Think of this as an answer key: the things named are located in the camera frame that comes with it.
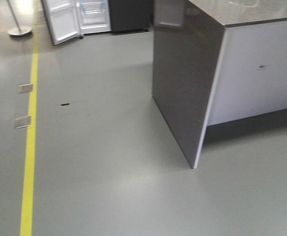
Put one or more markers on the dark grey fridge door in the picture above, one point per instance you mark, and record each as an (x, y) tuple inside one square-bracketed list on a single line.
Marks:
[(62, 19)]

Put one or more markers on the dark grey fridge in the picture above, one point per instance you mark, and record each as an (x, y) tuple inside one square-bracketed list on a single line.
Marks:
[(114, 16)]

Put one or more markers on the grey kitchen island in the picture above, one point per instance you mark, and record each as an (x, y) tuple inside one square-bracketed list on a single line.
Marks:
[(216, 61)]

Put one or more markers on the silver floor socket plate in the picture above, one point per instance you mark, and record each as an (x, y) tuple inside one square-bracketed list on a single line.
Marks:
[(22, 122), (26, 88)]

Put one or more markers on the silver sign stand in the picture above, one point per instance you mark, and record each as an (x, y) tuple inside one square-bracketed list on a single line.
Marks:
[(18, 30)]

